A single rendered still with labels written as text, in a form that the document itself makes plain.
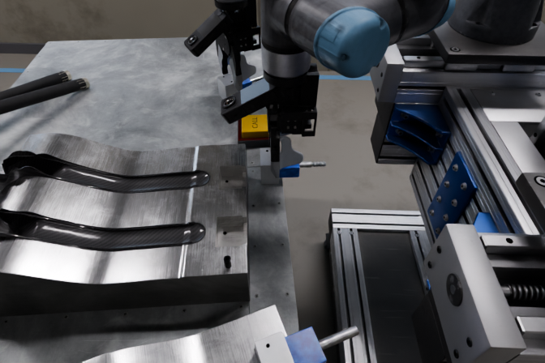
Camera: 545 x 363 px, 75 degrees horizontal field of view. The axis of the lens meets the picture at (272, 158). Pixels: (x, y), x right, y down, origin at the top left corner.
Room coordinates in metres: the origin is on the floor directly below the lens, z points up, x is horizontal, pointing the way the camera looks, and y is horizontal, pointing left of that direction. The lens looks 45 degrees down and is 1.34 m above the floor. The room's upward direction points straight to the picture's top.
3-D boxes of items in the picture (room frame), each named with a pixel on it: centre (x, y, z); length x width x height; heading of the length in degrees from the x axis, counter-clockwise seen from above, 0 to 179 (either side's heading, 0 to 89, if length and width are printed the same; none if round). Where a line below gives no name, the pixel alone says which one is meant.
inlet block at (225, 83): (0.79, 0.07, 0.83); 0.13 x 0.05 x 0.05; 120
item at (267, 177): (0.50, -0.04, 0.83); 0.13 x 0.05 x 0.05; 93
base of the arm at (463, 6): (0.66, -0.41, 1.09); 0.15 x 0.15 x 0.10
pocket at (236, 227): (0.30, 0.06, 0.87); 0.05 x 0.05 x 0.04; 4
